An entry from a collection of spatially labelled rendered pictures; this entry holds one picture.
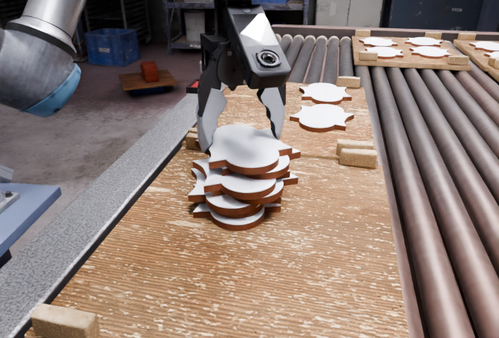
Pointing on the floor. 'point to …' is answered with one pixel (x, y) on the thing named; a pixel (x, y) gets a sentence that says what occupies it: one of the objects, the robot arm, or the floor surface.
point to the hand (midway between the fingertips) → (243, 143)
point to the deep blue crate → (112, 47)
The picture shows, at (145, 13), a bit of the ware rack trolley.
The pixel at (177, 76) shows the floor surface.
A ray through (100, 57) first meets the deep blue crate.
